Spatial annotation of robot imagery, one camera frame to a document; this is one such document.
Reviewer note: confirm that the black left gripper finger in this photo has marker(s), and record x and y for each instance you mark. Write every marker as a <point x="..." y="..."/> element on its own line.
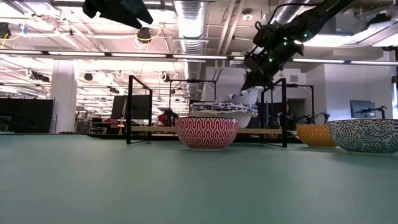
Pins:
<point x="138" y="15"/>

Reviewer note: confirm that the blue white patterned paper bowl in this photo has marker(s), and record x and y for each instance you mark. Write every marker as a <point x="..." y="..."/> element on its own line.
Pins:
<point x="247" y="119"/>
<point x="224" y="109"/>
<point x="227" y="103"/>
<point x="247" y="97"/>

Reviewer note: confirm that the navy white patterned ceramic bowl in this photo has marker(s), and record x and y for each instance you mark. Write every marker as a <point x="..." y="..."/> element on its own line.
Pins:
<point x="367" y="137"/>

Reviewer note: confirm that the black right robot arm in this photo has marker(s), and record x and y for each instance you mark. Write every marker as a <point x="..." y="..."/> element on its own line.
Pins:
<point x="323" y="12"/>

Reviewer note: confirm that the overhead light bar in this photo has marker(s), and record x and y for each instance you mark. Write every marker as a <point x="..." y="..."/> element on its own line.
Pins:
<point x="140" y="55"/>

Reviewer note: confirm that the person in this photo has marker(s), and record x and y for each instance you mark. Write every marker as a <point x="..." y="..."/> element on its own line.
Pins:
<point x="164" y="118"/>
<point x="287" y="118"/>

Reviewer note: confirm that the red patterned ceramic bowl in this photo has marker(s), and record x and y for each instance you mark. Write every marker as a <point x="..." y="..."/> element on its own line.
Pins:
<point x="206" y="133"/>

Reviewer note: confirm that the yellow patterned ceramic bowl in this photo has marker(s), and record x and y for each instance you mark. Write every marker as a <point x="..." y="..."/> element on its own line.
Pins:
<point x="314" y="135"/>

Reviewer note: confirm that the black monitor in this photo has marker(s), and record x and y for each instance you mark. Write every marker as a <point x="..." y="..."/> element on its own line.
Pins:
<point x="362" y="109"/>
<point x="140" y="107"/>

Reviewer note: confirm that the green table mat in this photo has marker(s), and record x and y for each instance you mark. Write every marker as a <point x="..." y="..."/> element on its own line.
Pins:
<point x="186" y="186"/>

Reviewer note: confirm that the black partition panel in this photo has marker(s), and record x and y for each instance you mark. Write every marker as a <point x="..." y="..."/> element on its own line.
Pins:
<point x="28" y="115"/>

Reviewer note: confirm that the black overhead camera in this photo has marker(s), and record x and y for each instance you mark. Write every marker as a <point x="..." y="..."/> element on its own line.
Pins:
<point x="144" y="35"/>

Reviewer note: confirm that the silver ventilation duct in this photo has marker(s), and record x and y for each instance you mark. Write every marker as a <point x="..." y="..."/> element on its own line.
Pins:
<point x="192" y="31"/>

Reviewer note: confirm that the wooden shelf with black frame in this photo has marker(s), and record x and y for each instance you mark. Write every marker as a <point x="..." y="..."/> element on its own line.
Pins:
<point x="155" y="129"/>

